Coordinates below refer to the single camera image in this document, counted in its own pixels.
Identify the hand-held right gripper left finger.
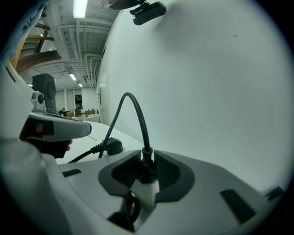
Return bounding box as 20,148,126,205
111,150,142,185

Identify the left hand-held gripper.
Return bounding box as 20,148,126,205
19,73,93,159

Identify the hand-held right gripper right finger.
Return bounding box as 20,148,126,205
153,150,181,190

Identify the black hair dryer plug cable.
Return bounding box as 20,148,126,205
98,92,159,185

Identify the person's white printed shirt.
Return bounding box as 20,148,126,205
1,0,51,61

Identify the long ceiling light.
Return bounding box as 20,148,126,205
73,0,89,19

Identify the black power plug with cable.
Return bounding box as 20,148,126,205
67,137,123,164

